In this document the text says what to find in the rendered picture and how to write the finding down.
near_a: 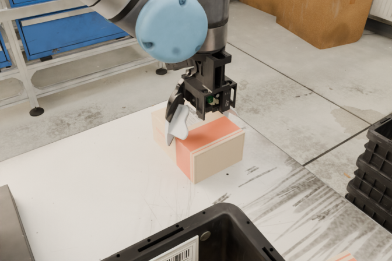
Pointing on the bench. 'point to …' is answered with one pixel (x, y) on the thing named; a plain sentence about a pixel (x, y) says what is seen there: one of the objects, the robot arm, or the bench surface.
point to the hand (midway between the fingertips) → (196, 130)
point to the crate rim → (231, 212)
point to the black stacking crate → (219, 244)
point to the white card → (181, 251)
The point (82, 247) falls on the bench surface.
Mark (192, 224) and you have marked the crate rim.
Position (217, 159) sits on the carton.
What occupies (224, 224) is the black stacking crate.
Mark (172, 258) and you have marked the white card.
